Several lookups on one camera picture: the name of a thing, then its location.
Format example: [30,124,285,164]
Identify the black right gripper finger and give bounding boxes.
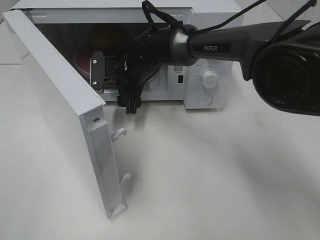
[117,96,142,115]

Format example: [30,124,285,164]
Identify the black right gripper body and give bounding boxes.
[116,32,160,100]

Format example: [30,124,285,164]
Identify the toy hamburger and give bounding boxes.
[88,23,128,48]

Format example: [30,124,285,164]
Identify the white microwave door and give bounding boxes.
[4,10,130,219]

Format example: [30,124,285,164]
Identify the white round knob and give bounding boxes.
[201,71,220,89]

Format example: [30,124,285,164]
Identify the white round door button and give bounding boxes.
[197,93,213,106]

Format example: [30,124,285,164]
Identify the pink round plate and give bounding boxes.
[74,46,92,79]

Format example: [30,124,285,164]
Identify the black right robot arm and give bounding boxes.
[117,20,320,116]

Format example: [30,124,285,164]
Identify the white warning label sticker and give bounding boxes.
[172,65,185,75]

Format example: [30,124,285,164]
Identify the black camera cable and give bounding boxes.
[113,0,320,61]

